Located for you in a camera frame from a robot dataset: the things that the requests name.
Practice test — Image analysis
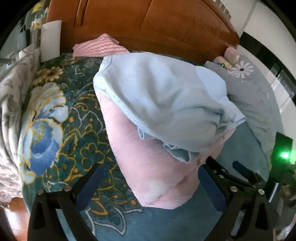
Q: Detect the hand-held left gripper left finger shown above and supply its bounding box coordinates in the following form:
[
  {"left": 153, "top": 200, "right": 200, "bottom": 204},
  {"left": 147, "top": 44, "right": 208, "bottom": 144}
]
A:
[{"left": 26, "top": 162, "right": 105, "bottom": 241}]

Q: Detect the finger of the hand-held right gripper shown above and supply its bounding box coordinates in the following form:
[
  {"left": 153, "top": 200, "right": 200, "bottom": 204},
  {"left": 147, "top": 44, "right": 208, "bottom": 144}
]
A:
[
  {"left": 205, "top": 156, "right": 258, "bottom": 194},
  {"left": 232, "top": 160, "right": 269, "bottom": 186}
]

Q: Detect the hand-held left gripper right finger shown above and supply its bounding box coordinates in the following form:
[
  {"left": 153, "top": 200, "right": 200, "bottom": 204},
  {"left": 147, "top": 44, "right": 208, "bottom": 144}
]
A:
[{"left": 198, "top": 165, "right": 275, "bottom": 241}]

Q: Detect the light blue shirt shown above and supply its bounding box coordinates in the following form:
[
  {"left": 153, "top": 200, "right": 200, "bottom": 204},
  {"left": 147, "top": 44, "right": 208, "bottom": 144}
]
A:
[{"left": 93, "top": 51, "right": 247, "bottom": 164}]

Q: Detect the green floral blanket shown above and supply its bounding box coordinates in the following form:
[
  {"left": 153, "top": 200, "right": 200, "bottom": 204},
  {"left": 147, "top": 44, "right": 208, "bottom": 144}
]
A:
[{"left": 17, "top": 52, "right": 271, "bottom": 241}]

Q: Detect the grey-blue floral quilt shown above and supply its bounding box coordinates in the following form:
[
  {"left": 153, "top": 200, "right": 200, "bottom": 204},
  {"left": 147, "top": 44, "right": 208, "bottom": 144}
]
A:
[{"left": 203, "top": 54, "right": 285, "bottom": 160}]

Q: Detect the pink fluffy garment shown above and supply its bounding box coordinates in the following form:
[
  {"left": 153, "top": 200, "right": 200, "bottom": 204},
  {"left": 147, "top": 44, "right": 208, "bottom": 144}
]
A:
[{"left": 95, "top": 88, "right": 236, "bottom": 210}]

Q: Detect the pink floral pillow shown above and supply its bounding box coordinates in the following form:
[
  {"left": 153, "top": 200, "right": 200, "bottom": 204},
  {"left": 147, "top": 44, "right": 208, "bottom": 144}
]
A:
[{"left": 213, "top": 46, "right": 241, "bottom": 70}]

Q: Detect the grey patterned sheet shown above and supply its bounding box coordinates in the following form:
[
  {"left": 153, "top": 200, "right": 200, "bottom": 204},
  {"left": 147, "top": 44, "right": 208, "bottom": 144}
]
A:
[{"left": 0, "top": 44, "right": 42, "bottom": 204}]

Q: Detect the pink white striped cloth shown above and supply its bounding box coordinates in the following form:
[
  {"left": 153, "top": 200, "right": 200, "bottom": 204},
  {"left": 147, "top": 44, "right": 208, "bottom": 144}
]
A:
[{"left": 72, "top": 34, "right": 130, "bottom": 57}]

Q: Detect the wooden bed headboard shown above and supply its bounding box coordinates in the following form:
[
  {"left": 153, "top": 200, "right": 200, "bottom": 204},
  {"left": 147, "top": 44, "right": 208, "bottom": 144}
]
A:
[{"left": 45, "top": 0, "right": 241, "bottom": 64}]

